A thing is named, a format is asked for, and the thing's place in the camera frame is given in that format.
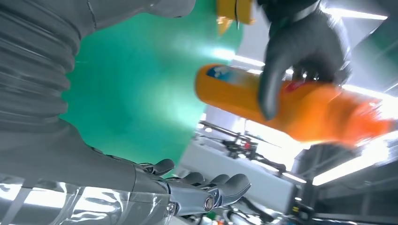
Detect black metal linkage frame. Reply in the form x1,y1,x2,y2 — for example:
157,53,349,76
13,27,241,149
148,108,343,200
199,120,287,173

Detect yellow taped cardboard box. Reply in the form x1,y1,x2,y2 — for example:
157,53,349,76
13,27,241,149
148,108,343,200
216,0,256,35

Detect white machine base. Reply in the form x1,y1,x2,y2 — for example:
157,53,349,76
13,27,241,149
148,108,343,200
176,136,298,215

